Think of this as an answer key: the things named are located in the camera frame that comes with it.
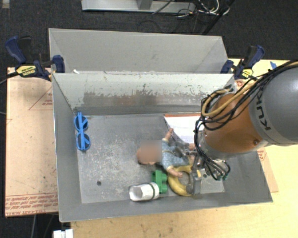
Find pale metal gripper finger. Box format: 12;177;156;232
175;142;196;159
185;172;202;196

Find baby doll in blue clothes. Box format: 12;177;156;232
136;127;197;179

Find white paper with orange edge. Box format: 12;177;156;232
163;113;202;144

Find green toy block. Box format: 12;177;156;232
151;170;169;194

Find white plastic cup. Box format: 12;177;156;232
128;181;161;202

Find grey metal bin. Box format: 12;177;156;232
48;28;274;223

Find blue sunglasses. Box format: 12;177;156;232
74;112;92;152

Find brown cardboard board red print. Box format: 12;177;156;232
4;67;280;218

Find yellow ring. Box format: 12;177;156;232
166;165;202;197

